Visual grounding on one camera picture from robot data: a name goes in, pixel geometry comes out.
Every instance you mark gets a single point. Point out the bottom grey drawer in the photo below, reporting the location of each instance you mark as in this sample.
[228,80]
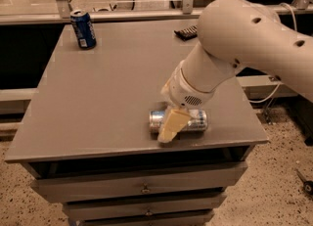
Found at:
[184,218]

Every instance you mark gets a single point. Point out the grey drawer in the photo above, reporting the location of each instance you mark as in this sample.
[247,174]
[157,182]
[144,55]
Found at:
[143,182]
[184,218]
[144,205]

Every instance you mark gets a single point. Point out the metal railing frame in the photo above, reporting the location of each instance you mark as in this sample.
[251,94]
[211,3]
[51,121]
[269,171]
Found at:
[130,13]

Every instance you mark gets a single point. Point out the silver redbull can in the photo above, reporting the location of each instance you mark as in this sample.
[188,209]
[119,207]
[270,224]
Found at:
[198,121]

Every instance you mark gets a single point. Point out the top grey drawer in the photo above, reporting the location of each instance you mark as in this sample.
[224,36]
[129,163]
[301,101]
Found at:
[143,182]

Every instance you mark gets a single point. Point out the grey drawer cabinet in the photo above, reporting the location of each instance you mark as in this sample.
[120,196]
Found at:
[90,112]

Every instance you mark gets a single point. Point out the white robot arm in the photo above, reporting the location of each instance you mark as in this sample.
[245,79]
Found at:
[235,34]

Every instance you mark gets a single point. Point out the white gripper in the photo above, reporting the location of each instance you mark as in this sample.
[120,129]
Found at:
[183,93]

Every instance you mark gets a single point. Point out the black tool on floor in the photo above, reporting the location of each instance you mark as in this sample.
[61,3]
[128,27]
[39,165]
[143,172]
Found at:
[307,185]

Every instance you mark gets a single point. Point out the middle grey drawer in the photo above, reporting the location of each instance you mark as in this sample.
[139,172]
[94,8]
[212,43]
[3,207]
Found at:
[144,205]

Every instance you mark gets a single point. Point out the blue pepsi can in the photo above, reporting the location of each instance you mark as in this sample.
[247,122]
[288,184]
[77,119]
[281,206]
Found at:
[83,29]

